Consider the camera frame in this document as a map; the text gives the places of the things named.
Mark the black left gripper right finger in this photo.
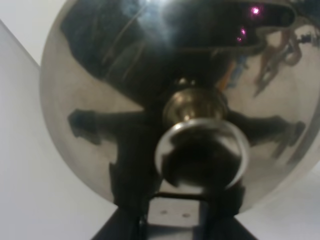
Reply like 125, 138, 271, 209
197, 198, 256, 240

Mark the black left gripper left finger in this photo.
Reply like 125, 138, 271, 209
92, 197, 148, 240

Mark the stainless steel teapot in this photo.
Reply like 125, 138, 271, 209
40, 0, 320, 215

